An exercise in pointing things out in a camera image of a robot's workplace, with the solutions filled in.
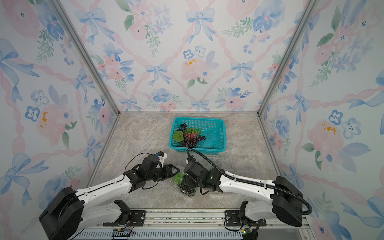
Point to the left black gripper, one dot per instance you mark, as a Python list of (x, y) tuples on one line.
[(170, 169)]

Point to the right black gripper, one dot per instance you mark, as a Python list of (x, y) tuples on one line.
[(188, 180)]

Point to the clear plastic clamshell container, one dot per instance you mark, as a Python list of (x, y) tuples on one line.
[(177, 187)]

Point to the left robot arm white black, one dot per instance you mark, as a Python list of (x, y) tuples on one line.
[(75, 210)]

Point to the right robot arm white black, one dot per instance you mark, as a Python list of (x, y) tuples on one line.
[(276, 198)]

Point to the green grape leaf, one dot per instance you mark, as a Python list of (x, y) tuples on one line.
[(178, 136)]

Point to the purple red grape bunch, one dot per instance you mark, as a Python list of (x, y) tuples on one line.
[(191, 140)]

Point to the small green grape bunch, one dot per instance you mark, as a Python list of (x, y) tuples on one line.
[(193, 130)]

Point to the dark blue grape bunch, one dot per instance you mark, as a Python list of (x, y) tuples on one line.
[(183, 127)]

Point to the teal plastic basket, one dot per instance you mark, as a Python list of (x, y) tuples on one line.
[(205, 135)]

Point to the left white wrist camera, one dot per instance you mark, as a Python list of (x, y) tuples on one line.
[(162, 157)]

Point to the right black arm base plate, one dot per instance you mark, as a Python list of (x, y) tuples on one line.
[(234, 220)]

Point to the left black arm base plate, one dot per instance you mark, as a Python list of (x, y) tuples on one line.
[(133, 218)]

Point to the aluminium front rail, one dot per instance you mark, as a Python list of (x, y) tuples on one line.
[(197, 224)]

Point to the left aluminium corner post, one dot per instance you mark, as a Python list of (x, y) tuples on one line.
[(80, 47)]

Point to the aluminium corner post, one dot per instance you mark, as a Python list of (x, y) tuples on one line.
[(291, 47), (80, 47)]

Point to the right aluminium corner post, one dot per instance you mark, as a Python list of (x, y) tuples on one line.
[(291, 47)]

